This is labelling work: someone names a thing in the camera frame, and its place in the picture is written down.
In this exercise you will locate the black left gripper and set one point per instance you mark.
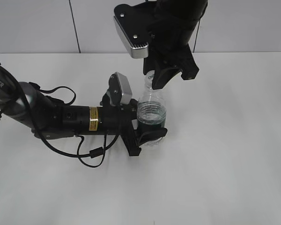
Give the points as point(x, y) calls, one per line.
point(117, 120)

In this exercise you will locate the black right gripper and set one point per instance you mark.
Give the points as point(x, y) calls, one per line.
point(169, 51)

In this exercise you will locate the white green bottle cap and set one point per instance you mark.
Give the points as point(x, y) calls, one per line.
point(149, 78)

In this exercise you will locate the clear cestbon water bottle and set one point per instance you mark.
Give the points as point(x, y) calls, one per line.
point(151, 112)

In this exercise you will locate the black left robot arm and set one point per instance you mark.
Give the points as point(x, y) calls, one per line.
point(51, 118)

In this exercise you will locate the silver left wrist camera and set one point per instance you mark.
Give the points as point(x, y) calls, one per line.
point(119, 90)

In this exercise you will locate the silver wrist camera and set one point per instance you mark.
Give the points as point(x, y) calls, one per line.
point(119, 90)
point(132, 23)

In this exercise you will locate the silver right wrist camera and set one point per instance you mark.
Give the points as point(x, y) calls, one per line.
point(132, 23)

